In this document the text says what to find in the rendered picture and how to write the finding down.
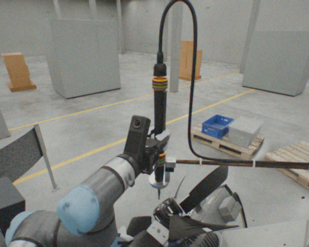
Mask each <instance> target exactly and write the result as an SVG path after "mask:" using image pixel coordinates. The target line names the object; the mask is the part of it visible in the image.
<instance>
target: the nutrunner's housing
mask: <svg viewBox="0 0 309 247"><path fill-rule="evenodd" d="M163 62H164V53H163V52H158V53H157V63H155V65H154V67H153V76H155V77H166V76H167V73H166V65H165V63H163ZM163 175H164V166H161V167H157V169H156V170H155V171H154V179H155V180H156V181H157V182H162V181H163Z"/></svg>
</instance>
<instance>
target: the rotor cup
mask: <svg viewBox="0 0 309 247"><path fill-rule="evenodd" d="M163 204H165V205H164V206H163V207H161V206H162V205H163ZM168 206H169V207H170V209H171V210H172V213H171V212H170V210H169V209H168ZM179 213H181V214H183V210H182V209H181V207H180V206H179V204H178V203H177V202H176V200H175V199H174V198H173V197H169V198H167V199H166V200H164V201H163V202H162V203H160V204H159V205H158V206H157V207H156V208H155V209H154V211H153V215H154V217H155V218H156V216H157V217H158V219H159V220H160V223H161V224H162V225H163V226H164V227H166V228H167V229H168V230H169V224H170V218H168V217H170V215H168V214H172V215H178V216H179ZM181 217H185V218H191V217H190V215H184V216H181ZM158 219H157V218H156V220H157V221H158ZM158 222H159V221H158ZM175 240H176V239H175ZM175 240H168V242H172V241H175Z"/></svg>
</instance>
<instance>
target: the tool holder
mask: <svg viewBox="0 0 309 247"><path fill-rule="evenodd" d="M167 158H172V159H173V160H172V161H168V160H167V161H165V174H164V175H163V181H162V182H157V181H156V180H155V174H153V175H151V176H150V178H149V183H150V185H151V186H152V187H154V188H164V187H166V186H167V185H168V183H169V182H170V172H174V168H175V167H176V157H167Z"/></svg>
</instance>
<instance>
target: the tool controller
mask: <svg viewBox="0 0 309 247"><path fill-rule="evenodd" d="M25 211H26V200H25V199H24V197H23V196H22V195H21V193H20V192H19V191H18V189H17V188H16V187H15V186H14V184H13V183H12V182H11V181H10V179H9V178H8V177H3V178H0V229H1V232H2V234H3V236H4V238H5V236H6V231H7V229H8V228H9V227H10V223H11V222H12V220H13V219H14V218H15V217H16V216H17V215H18V214H20V213H22V212H25Z"/></svg>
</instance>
